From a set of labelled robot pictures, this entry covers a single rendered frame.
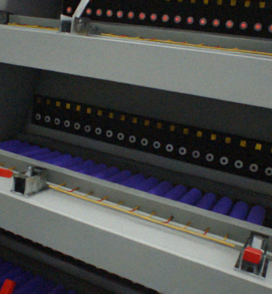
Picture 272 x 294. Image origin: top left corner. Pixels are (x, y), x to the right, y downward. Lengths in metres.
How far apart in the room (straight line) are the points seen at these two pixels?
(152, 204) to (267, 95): 0.17
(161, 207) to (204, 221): 0.05
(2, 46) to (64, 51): 0.10
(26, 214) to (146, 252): 0.15
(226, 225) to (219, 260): 0.04
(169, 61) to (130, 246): 0.19
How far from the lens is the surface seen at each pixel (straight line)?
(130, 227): 0.39
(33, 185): 0.45
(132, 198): 0.42
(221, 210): 0.43
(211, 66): 0.38
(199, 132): 0.52
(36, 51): 0.48
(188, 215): 0.40
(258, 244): 0.36
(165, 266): 0.37
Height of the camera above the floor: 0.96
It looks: 3 degrees up
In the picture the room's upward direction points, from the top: 15 degrees clockwise
